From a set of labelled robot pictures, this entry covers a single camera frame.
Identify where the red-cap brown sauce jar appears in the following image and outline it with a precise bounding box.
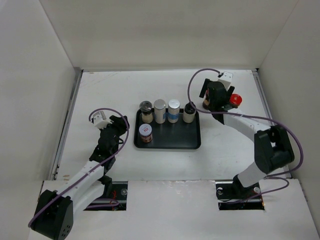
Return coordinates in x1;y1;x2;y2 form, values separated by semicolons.
202;91;210;110

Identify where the red-cap orange spice jar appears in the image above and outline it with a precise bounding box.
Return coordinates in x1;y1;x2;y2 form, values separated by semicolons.
229;93;243;108

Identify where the white-lid dark sauce jar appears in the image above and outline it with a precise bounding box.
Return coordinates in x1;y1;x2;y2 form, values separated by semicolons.
138;123;153;143

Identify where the clear-top pepper grinder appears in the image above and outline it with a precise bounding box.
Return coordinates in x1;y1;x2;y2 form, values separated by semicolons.
139;100;153;124

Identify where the black-cap white bottle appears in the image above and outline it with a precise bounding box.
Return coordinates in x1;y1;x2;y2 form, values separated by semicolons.
182;103;196;124

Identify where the silver-cap blue-label bottle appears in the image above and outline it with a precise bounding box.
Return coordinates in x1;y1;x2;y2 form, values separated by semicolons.
167;99;180;124

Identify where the silver-cap white bottle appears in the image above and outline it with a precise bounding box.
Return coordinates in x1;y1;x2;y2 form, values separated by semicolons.
153;99;166;124

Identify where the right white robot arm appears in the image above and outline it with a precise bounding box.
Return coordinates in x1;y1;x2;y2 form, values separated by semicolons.
199;79;295;199

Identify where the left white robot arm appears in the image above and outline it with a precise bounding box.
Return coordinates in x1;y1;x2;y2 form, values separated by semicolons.
28;115;130;240

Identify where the black rectangular tray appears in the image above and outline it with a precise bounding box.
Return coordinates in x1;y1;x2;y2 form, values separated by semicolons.
133;108;201;150

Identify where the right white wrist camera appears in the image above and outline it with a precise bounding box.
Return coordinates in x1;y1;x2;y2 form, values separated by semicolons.
217;71;233;90

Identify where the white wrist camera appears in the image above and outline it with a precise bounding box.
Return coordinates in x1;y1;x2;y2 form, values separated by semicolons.
91;111;111;130
217;71;233;90

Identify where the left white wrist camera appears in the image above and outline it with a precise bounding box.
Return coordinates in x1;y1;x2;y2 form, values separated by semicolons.
91;111;111;130

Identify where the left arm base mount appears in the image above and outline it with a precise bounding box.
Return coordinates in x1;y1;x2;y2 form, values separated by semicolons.
85;176;129;211

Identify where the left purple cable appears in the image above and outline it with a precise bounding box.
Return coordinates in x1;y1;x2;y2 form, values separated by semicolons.
27;107;130;228

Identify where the purple cable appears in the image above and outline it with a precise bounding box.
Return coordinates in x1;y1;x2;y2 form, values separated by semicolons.
27;107;130;228
186;68;304;201

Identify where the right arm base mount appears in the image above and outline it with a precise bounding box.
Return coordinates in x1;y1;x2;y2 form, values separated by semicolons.
215;177;265;211

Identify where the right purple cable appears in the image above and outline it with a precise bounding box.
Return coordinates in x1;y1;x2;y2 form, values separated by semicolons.
186;68;304;201

